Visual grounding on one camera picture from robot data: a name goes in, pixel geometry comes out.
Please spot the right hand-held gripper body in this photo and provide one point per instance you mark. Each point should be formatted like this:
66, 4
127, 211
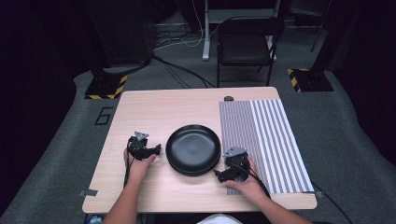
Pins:
238, 161

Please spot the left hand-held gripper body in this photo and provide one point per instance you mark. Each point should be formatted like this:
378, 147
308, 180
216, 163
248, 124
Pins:
138, 147

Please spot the black round plate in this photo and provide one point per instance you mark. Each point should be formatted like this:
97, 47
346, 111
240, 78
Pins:
193, 147
193, 174
193, 171

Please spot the person's left hand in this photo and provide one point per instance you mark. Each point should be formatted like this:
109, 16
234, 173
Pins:
137, 171

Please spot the person's right hand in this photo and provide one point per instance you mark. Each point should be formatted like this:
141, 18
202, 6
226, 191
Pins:
250, 188

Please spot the person's white clothing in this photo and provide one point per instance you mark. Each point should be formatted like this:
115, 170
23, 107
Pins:
219, 220

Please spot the grey white striped placemat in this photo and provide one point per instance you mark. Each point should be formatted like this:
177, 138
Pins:
267, 130

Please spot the dark table grommet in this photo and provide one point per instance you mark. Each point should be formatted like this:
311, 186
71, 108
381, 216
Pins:
229, 98

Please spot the grey tape piece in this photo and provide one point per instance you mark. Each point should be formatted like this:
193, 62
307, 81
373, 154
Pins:
88, 193
317, 194

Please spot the black stand base hazard stripes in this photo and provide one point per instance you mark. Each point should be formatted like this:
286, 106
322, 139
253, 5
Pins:
311, 81
104, 87

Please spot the blue white object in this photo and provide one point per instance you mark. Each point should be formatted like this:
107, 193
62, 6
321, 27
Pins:
94, 220

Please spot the black folding chair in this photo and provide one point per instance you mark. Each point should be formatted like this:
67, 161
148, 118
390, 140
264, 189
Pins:
246, 46

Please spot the black cabinet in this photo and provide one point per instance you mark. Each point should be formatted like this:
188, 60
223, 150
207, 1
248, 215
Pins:
127, 31

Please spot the dark curtain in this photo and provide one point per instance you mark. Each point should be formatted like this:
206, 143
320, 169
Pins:
31, 93
367, 77

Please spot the white desk frame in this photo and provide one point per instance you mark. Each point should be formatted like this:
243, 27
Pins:
206, 37

